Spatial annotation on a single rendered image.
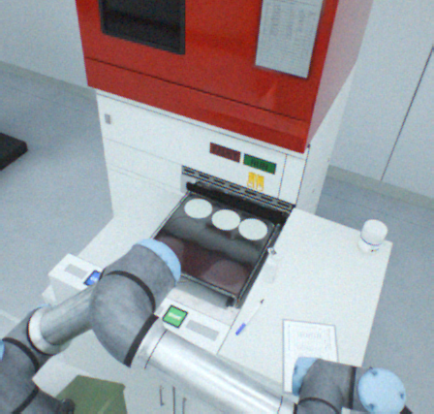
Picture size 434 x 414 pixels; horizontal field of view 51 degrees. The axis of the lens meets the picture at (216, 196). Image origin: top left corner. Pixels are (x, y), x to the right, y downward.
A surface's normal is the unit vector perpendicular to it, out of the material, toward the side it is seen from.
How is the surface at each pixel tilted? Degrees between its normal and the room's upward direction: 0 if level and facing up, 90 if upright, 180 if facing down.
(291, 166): 90
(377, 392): 29
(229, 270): 0
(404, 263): 0
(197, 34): 90
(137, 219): 0
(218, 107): 90
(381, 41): 90
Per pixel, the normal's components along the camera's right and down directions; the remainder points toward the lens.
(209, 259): 0.05, -0.74
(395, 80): -0.44, 0.59
